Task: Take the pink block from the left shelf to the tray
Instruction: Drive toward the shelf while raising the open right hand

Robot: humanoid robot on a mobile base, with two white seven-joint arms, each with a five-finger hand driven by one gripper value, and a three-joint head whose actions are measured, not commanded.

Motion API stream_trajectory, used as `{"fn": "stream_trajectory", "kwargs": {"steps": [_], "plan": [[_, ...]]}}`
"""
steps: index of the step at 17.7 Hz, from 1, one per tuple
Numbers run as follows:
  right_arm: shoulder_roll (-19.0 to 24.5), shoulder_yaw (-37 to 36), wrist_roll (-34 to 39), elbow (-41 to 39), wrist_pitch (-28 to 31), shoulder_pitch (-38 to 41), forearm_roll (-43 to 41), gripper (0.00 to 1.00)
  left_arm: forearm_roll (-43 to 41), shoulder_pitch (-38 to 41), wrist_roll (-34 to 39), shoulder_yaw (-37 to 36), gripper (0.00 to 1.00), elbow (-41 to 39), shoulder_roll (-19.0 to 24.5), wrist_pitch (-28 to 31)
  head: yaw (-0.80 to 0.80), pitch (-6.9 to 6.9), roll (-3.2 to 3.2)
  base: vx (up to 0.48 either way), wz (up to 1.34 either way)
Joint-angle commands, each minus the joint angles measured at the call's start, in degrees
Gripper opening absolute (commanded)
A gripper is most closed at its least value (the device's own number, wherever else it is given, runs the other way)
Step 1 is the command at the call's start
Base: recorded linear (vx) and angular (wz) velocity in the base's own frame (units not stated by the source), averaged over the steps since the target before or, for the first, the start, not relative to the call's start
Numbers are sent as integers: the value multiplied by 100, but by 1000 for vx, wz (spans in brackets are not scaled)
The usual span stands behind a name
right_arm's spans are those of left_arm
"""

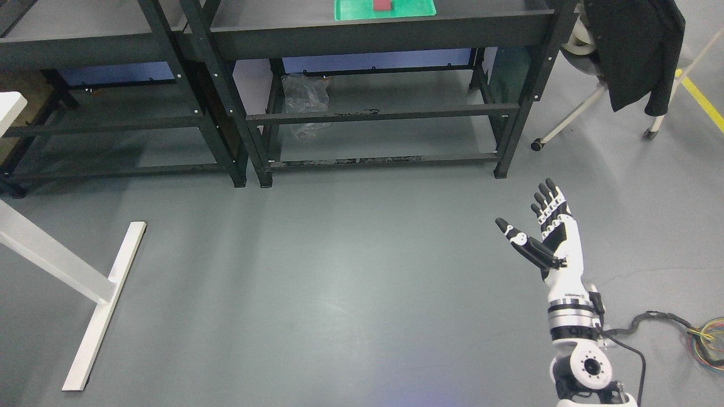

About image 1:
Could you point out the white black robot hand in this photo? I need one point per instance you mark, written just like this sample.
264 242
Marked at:
558 253

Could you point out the pink foam block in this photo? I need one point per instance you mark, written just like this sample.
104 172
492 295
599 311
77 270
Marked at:
382 5

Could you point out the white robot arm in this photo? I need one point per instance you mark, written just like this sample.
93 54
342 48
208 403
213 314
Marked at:
580 367

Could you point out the black metal shelf right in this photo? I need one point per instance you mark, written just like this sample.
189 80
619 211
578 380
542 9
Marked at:
474 58

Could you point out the black metal shelf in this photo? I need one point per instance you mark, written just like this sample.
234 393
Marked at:
111 93
474 58

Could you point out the green plastic tray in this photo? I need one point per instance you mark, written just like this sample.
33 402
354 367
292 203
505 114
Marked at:
363 10

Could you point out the black metal shelf left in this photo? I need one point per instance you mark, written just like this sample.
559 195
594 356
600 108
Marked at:
111 93

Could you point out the white rolling chair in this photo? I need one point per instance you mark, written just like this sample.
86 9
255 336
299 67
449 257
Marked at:
581 52

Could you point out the black jacket on chair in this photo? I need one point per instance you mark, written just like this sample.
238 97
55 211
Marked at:
639 45

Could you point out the clear plastic bag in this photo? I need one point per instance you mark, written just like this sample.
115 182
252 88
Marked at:
306 94

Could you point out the white table leg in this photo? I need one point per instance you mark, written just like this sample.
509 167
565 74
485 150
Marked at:
37 246

